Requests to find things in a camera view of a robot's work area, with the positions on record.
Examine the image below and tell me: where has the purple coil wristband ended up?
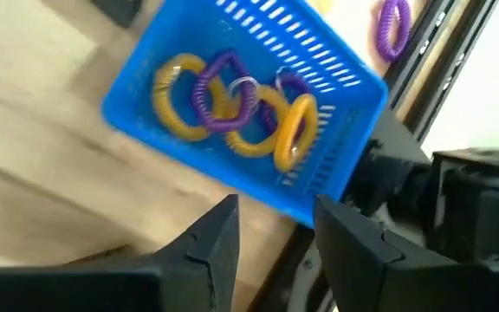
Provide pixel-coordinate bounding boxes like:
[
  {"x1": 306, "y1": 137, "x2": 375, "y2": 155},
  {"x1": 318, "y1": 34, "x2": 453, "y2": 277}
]
[
  {"x1": 191, "y1": 47, "x2": 259, "y2": 133},
  {"x1": 373, "y1": 0, "x2": 413, "y2": 62},
  {"x1": 260, "y1": 68, "x2": 314, "y2": 140}
]

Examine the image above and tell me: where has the yellow coil wristband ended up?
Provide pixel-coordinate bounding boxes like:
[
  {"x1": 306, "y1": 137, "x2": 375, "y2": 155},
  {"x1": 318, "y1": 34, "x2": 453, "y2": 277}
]
[
  {"x1": 273, "y1": 93, "x2": 320, "y2": 173},
  {"x1": 152, "y1": 52, "x2": 229, "y2": 142},
  {"x1": 223, "y1": 84, "x2": 292, "y2": 158}
]

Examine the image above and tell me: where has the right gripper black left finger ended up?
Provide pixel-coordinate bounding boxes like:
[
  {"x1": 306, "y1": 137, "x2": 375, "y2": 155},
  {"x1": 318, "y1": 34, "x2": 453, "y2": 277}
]
[{"x1": 0, "y1": 193, "x2": 241, "y2": 312}]

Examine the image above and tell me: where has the black perforated metal shelf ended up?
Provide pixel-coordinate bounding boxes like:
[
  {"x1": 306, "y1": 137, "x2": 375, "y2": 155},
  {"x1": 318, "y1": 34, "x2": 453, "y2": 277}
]
[{"x1": 91, "y1": 0, "x2": 143, "y2": 28}]

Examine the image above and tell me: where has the blue plastic basket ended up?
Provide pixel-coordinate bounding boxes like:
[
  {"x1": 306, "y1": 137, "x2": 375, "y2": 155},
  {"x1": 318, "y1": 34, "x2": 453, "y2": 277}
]
[{"x1": 100, "y1": 0, "x2": 390, "y2": 229}]

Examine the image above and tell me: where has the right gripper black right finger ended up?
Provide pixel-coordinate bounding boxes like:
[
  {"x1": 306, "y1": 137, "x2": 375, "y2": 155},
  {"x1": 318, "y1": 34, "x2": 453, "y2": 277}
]
[{"x1": 313, "y1": 194, "x2": 499, "y2": 312}]

